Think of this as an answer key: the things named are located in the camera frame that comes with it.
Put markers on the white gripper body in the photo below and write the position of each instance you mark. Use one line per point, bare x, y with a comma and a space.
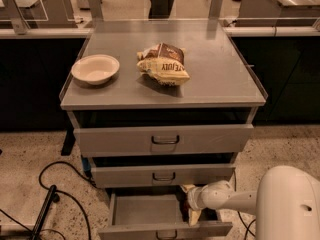
193, 197

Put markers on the red coke can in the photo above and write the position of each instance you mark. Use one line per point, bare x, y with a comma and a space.
184, 208

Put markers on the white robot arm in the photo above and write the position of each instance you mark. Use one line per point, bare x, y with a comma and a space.
286, 204

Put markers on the grey middle drawer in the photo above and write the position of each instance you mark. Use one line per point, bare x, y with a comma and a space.
162, 175

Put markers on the grey drawer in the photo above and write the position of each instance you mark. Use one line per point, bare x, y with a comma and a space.
162, 175
162, 140
153, 213

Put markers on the grey bottom drawer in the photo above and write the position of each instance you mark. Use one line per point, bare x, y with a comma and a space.
153, 213

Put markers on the grey top drawer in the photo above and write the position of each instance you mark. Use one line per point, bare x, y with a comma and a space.
162, 140

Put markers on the metal counter background right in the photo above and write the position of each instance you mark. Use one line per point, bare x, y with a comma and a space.
270, 13

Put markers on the yellow brown chip bag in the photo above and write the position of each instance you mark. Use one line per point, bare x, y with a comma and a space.
164, 63

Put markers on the black power strip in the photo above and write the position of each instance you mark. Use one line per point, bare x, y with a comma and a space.
43, 213

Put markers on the white bowl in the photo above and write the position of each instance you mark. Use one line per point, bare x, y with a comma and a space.
95, 69

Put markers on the clear acrylic barrier panel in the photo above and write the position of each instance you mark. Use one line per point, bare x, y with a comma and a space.
22, 17

